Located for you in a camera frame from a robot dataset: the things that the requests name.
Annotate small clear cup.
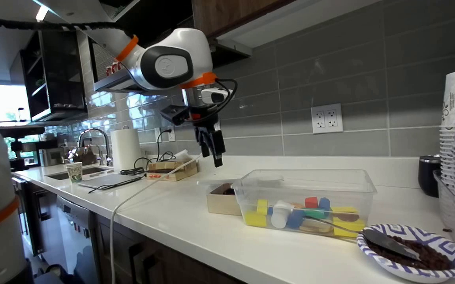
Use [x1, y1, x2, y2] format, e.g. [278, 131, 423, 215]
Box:
[269, 200, 295, 230]

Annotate grey flat tray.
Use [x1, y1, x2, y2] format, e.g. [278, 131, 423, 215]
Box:
[77, 172, 145, 194]

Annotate black coffee machine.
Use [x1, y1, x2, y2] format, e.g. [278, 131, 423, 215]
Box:
[0, 125, 60, 172]

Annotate chrome sink faucet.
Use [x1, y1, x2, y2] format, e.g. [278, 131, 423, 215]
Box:
[77, 126, 114, 167]

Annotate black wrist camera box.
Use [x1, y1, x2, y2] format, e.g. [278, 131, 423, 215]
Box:
[158, 103, 191, 128]

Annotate clear plastic container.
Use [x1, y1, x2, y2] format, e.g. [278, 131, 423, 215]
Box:
[232, 167, 378, 245]

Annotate white wall outlet with plug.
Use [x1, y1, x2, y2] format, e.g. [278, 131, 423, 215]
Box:
[153, 126, 177, 145]

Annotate blue toy cylinder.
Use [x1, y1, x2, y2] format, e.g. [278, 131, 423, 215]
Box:
[286, 208, 306, 230]

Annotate white double wall outlet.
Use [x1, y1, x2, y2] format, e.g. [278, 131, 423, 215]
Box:
[310, 103, 344, 136]

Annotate white power cable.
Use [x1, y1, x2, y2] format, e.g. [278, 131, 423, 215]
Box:
[107, 172, 186, 284]

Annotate small white cardboard box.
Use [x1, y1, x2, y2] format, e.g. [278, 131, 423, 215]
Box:
[204, 178, 243, 218]

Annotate black open shelf unit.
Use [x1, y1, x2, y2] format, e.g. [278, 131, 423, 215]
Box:
[17, 28, 88, 125]

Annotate wooden wall cabinet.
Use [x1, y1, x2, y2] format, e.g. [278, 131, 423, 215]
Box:
[191, 0, 295, 40]

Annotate brown cardboard box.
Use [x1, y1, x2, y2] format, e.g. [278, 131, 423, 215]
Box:
[145, 152, 193, 175]

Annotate white paper towel roll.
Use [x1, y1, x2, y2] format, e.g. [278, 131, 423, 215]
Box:
[109, 126, 142, 172]

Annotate black mug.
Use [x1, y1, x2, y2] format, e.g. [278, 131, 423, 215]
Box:
[417, 153, 444, 199]

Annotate small green paper cup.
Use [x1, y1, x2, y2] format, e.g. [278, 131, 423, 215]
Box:
[66, 161, 84, 185]

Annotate black corrugated cable hose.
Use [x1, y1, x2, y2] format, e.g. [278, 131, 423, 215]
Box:
[0, 13, 130, 32]

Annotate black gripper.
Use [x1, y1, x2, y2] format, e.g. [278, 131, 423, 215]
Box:
[186, 101, 227, 169]

